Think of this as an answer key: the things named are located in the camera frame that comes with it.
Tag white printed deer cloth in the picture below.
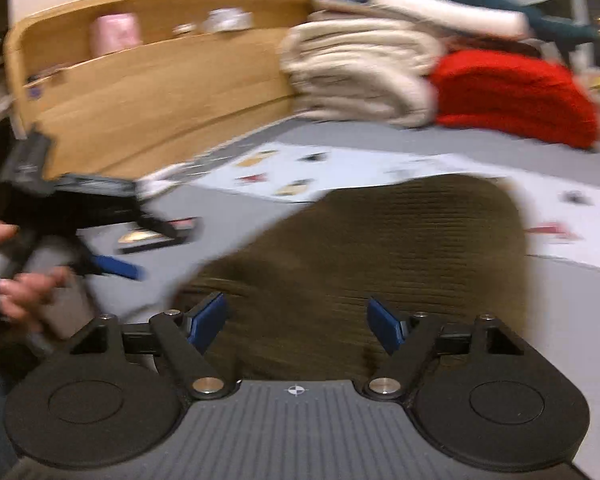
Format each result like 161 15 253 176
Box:
189 140 600 273

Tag dark olive corduroy pants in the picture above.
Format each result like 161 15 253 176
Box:
172 174 528 382

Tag red knitted folded blanket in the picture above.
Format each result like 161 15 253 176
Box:
429 50 600 150

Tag person's left hand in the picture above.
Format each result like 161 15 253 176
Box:
0 221 71 333

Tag pink container on headboard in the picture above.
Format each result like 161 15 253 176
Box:
90 13 143 58

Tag black smartphone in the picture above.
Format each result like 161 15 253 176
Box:
116 217 201 255

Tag cream fleece folded blanket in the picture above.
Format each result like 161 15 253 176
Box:
279 18 446 128

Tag white items on headboard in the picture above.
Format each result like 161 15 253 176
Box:
173 8 253 37

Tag white folded garment dark trim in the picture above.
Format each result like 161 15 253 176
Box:
313 0 533 40

